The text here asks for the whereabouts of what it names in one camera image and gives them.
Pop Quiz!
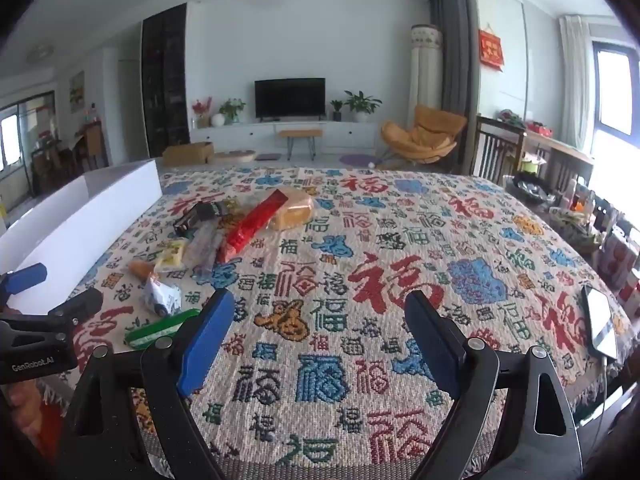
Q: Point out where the red wall hanging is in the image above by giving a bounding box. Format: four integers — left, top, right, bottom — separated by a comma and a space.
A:
478, 28, 506, 72

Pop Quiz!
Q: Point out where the clear plastic snack packet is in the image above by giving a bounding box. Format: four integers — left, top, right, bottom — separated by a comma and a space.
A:
182, 220, 227, 279

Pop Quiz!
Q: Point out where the black tray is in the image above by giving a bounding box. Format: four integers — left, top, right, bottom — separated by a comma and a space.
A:
505, 170, 557, 207

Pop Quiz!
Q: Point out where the bagged orange bread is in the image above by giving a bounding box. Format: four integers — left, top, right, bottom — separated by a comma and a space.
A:
267, 187, 317, 232

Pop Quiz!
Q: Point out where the small brown sausage snack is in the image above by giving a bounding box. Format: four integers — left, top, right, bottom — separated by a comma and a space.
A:
128, 258, 157, 281

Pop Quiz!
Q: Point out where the black snack bar packet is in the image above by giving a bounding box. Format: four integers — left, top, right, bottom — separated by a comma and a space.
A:
172, 201, 221, 239

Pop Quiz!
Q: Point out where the red flower arrangement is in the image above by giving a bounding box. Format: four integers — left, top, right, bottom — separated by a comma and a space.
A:
192, 99, 213, 129

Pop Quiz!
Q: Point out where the wooden stool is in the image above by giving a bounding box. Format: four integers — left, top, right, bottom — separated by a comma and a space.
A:
278, 129, 324, 161

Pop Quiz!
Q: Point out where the large green potted plant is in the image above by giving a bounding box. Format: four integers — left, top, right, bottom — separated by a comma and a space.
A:
344, 91, 383, 123

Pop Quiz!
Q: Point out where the brown cardboard box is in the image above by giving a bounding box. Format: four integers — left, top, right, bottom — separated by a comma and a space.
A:
162, 141, 215, 166

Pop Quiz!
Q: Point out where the black smartphone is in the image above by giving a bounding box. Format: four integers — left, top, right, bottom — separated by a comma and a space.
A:
582, 285, 621, 361

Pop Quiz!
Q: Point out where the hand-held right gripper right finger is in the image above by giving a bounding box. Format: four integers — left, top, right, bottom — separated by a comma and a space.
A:
404, 290, 583, 480

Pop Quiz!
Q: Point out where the green snack packet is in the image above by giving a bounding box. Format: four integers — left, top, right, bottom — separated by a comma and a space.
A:
124, 308, 201, 351

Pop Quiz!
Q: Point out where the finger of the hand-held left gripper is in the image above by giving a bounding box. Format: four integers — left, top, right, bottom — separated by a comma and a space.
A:
0, 262, 49, 307
10, 287, 104, 332

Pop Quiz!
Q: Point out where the flowering potted plant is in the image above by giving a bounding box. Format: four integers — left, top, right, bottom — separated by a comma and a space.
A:
219, 98, 247, 125

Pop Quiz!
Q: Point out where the yellow snack packet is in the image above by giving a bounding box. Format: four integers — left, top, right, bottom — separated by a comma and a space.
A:
152, 239, 191, 274

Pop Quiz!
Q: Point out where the dark wooden chair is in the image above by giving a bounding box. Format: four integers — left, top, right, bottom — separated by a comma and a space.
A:
472, 115, 527, 182

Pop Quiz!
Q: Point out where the white television cabinet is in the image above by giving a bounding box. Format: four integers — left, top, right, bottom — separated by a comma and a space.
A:
189, 120, 386, 157

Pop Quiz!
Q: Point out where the wooden side table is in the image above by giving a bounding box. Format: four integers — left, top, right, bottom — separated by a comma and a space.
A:
520, 127, 597, 192

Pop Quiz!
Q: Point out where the printed woven blanket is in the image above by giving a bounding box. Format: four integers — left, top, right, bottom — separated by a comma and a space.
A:
0, 165, 637, 480

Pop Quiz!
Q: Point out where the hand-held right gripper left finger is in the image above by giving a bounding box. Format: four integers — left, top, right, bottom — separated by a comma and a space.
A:
62, 287, 236, 480

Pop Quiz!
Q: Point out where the white sheer curtain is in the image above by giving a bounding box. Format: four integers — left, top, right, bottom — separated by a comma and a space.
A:
557, 15, 596, 152

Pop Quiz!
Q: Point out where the orange lounge chair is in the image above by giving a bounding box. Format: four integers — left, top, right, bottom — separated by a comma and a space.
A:
380, 105, 468, 165

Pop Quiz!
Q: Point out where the covered standing air conditioner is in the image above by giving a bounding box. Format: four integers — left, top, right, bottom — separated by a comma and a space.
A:
409, 24, 444, 127

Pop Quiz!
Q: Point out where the white and blue snack packet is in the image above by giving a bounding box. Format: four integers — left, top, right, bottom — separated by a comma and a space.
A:
141, 277, 184, 319

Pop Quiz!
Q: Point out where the grey curtain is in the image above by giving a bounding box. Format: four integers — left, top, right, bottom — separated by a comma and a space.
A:
430, 0, 477, 177

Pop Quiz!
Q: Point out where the long red snack packet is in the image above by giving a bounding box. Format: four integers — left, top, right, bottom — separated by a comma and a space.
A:
216, 189, 291, 264

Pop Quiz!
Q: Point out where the black television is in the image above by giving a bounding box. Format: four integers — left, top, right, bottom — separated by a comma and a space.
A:
254, 78, 327, 121

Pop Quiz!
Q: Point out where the dark display cabinet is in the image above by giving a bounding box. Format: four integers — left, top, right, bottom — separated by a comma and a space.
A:
141, 3, 190, 159

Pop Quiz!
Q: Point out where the framed wall picture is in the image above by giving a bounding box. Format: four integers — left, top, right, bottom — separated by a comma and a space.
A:
69, 71, 85, 114

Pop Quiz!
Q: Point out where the white cardboard box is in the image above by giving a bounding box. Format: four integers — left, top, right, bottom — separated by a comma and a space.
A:
0, 158, 164, 312

